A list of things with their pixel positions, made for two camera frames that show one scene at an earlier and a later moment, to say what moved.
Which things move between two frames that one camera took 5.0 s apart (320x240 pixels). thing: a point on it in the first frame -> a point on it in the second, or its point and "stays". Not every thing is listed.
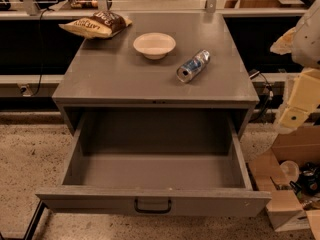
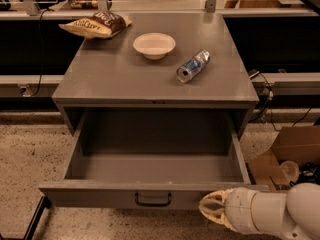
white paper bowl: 155,45 stays
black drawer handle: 152,211 -> 152,204
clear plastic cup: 289,171 stays
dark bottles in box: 309,180 stays
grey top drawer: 156,162 stays
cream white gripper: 308,42 -> 240,208
